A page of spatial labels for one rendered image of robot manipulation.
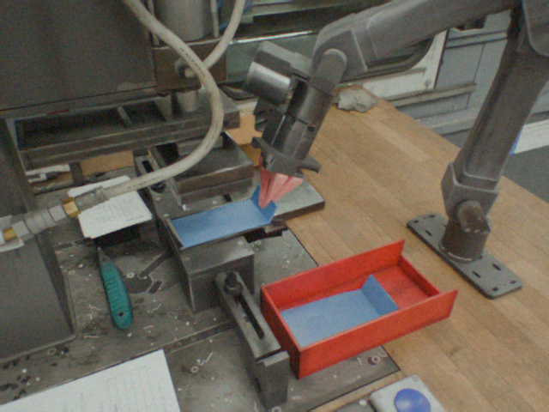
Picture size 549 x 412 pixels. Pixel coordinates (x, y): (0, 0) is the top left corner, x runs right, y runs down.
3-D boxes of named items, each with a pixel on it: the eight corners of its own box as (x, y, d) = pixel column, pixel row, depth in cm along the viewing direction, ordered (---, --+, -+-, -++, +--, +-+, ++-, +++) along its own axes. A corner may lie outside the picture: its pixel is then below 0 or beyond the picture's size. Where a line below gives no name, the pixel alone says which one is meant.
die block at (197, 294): (255, 293, 74) (254, 257, 70) (193, 315, 71) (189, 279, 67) (212, 221, 89) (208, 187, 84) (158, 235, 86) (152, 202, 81)
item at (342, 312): (395, 321, 70) (399, 306, 68) (298, 353, 65) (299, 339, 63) (370, 287, 75) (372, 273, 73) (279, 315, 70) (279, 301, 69)
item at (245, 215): (278, 221, 75) (278, 205, 73) (184, 249, 70) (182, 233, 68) (260, 197, 80) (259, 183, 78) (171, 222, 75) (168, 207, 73)
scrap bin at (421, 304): (449, 318, 71) (459, 288, 67) (298, 380, 63) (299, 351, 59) (397, 264, 80) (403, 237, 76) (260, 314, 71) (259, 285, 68)
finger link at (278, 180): (241, 193, 77) (263, 142, 74) (276, 200, 81) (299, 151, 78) (258, 215, 72) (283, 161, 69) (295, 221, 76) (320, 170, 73)
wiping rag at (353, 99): (346, 120, 123) (389, 106, 126) (347, 111, 121) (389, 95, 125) (319, 99, 133) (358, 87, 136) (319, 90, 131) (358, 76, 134)
